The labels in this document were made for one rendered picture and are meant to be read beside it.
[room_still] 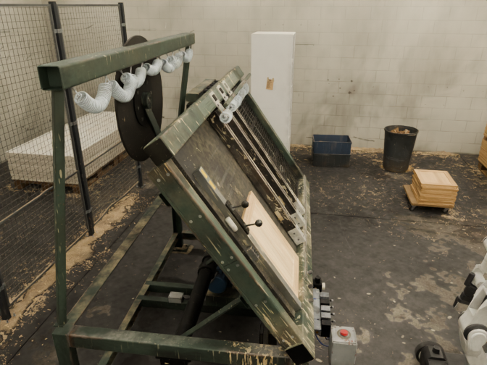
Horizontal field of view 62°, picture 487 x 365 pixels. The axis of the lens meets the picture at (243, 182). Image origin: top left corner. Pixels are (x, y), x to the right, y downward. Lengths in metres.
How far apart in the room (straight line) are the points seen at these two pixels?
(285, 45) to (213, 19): 1.98
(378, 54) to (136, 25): 4.27
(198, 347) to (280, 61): 4.57
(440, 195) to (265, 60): 2.96
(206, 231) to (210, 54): 6.07
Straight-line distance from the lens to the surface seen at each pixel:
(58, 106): 1.89
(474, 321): 2.91
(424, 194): 5.54
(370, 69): 7.53
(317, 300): 2.67
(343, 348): 2.19
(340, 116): 7.65
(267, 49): 6.09
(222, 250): 1.88
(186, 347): 2.31
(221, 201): 2.04
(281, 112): 6.21
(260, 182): 2.69
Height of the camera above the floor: 2.42
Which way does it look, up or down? 23 degrees down
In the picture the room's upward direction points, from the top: straight up
